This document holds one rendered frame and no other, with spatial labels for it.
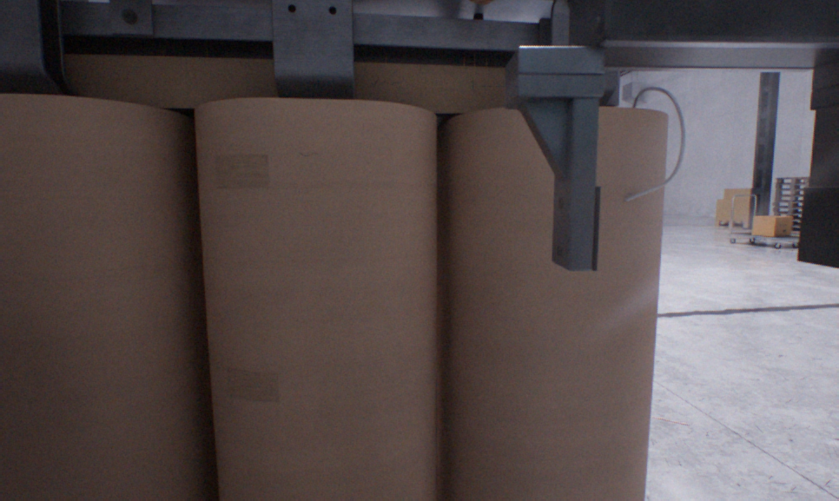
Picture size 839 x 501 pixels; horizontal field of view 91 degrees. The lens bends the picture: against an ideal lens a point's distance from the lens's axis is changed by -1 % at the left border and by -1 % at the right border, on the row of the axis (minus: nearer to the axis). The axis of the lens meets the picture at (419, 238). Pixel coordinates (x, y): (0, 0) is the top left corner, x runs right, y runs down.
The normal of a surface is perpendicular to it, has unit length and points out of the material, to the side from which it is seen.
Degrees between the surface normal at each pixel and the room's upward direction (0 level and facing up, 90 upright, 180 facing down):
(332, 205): 90
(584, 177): 90
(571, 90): 90
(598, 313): 90
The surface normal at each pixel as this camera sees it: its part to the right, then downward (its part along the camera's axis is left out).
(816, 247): -1.00, 0.00
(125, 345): 0.70, 0.07
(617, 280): 0.14, 0.11
